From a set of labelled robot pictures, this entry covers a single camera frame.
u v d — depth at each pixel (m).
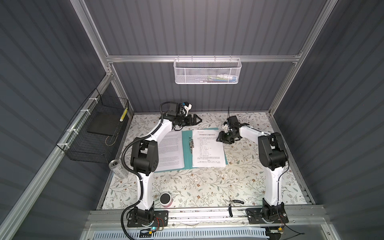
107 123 0.74
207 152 0.98
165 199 0.75
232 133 0.81
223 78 0.91
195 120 0.85
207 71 1.24
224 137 0.93
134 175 0.54
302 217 0.74
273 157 0.57
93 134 0.73
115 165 0.79
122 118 0.80
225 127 0.97
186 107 0.87
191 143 1.02
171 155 0.98
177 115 0.81
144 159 0.56
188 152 0.98
